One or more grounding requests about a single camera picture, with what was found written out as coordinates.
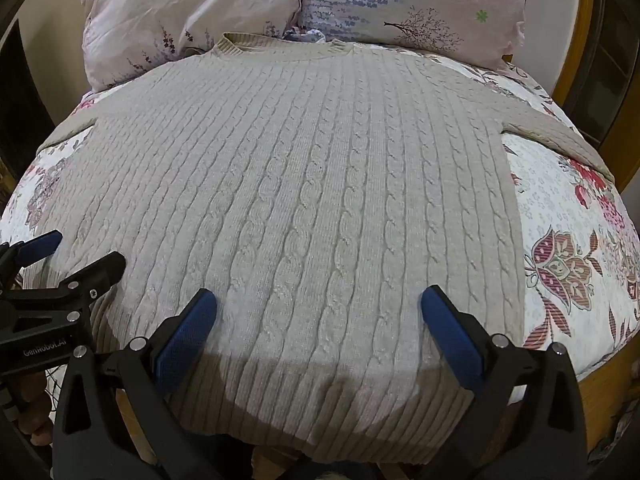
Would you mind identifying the floral bed sheet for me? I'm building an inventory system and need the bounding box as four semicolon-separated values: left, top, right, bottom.
0;55;640;386

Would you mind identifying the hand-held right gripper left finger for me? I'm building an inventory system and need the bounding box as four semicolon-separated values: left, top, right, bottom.
51;287;221;480

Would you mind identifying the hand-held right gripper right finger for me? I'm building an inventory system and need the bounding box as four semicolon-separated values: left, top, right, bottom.
419;284;589;480

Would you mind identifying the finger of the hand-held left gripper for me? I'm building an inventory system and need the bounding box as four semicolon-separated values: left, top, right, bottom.
0;230;64;277
0;251;127;321

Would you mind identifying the wooden bed frame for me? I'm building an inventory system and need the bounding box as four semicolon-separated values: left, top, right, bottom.
570;337;640;466

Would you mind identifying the pink and blue floral pillow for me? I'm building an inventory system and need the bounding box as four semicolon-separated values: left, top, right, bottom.
292;0;527;70

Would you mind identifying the person's left hand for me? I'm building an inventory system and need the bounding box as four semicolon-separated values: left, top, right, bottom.
14;372;55;447

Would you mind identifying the beige cable knit sweater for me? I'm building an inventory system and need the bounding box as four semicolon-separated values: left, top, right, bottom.
24;31;617;465

